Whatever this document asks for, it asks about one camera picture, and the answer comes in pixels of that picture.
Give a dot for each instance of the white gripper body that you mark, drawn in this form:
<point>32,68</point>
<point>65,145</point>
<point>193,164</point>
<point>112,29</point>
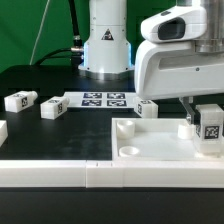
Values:
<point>173,70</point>

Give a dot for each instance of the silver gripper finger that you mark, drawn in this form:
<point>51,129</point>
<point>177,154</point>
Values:
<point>187,104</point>

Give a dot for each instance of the white square tabletop part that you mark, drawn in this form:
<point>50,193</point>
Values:
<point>159,140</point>

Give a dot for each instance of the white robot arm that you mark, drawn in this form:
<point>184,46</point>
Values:
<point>107,53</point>

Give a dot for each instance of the white marker tag sheet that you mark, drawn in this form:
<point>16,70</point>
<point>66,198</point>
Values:
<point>100,99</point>

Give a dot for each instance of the white left fence piece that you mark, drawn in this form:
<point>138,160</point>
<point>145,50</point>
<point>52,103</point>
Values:
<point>3,131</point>

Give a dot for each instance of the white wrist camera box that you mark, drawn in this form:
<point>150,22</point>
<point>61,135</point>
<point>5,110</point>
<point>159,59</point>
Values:
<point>178,23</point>

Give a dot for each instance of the white front fence rail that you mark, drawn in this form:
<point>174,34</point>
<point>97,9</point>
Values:
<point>106,174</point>

